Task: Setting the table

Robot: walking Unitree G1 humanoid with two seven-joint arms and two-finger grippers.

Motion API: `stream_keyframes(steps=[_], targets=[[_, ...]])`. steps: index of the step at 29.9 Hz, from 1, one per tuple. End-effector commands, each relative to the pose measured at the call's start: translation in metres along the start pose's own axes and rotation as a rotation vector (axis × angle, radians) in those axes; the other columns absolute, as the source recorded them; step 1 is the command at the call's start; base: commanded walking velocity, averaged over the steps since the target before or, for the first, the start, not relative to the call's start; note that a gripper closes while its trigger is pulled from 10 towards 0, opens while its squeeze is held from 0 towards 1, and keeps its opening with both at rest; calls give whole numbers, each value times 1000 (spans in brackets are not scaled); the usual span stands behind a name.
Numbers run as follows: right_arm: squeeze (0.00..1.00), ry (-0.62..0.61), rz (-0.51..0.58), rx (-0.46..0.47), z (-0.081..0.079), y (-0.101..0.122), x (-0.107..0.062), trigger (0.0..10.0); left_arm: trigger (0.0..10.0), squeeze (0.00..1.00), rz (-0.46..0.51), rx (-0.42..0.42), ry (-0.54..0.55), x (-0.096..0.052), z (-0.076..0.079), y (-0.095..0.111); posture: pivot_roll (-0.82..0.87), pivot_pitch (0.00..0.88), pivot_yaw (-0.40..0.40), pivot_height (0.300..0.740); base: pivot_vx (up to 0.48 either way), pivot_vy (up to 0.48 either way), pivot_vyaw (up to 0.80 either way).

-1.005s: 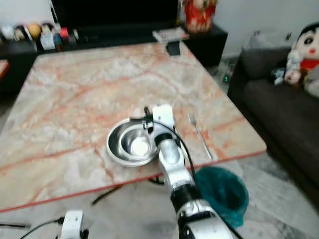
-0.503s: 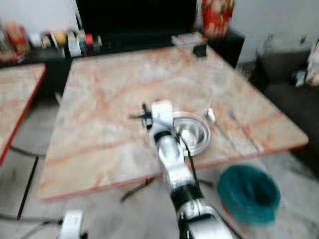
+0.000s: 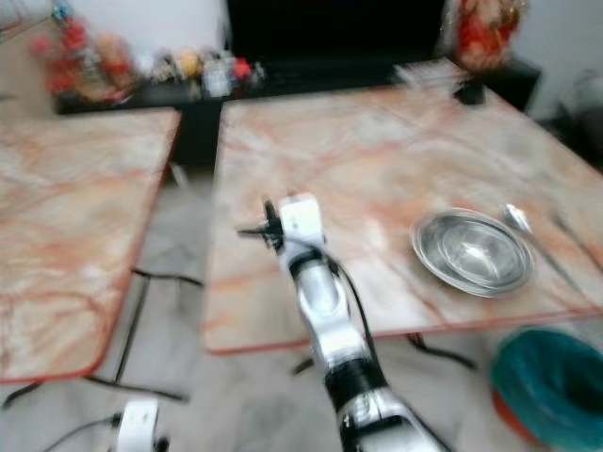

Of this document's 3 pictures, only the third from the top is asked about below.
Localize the small white box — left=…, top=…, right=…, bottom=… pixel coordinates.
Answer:
left=204, top=62, right=236, bottom=100

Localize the small red box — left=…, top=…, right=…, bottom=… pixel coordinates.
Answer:
left=232, top=58, right=254, bottom=83

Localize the yellow toy figurine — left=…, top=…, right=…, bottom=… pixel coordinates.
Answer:
left=177, top=52, right=203, bottom=81

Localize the black television screen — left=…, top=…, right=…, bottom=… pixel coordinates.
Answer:
left=226, top=0, right=449, bottom=63

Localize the round steel bowl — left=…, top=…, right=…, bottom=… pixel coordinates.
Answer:
left=411, top=207, right=536, bottom=299

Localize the small red lid jar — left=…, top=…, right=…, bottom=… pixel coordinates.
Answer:
left=106, top=56, right=136, bottom=91

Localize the red and white magazine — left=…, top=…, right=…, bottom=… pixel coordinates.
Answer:
left=393, top=60, right=464, bottom=89

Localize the large clear red lid jar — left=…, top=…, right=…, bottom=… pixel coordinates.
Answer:
left=75, top=28, right=107, bottom=96

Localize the black decoration base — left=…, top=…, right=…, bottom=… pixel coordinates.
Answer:
left=454, top=77, right=490, bottom=107

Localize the steel spoon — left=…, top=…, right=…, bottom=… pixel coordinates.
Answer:
left=501, top=202, right=577, bottom=289

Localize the medium clear red lid jar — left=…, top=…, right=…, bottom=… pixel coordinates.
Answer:
left=34, top=36, right=63, bottom=77

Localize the red festive decoration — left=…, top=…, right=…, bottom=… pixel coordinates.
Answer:
left=449, top=0, right=530, bottom=75

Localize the teal round basket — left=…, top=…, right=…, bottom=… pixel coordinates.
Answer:
left=489, top=327, right=603, bottom=452

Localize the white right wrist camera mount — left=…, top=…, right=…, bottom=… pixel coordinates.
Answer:
left=280, top=192, right=327, bottom=253

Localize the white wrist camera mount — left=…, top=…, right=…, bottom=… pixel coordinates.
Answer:
left=117, top=399, right=160, bottom=452
left=280, top=192, right=327, bottom=253

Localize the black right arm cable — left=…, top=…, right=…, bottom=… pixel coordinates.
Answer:
left=236, top=225, right=384, bottom=361

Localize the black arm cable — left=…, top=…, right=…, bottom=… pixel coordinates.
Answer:
left=46, top=413, right=124, bottom=452
left=236, top=225, right=384, bottom=361

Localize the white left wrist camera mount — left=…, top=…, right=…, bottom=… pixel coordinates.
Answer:
left=117, top=399, right=160, bottom=452

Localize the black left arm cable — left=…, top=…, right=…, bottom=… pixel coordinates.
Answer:
left=46, top=413, right=124, bottom=452

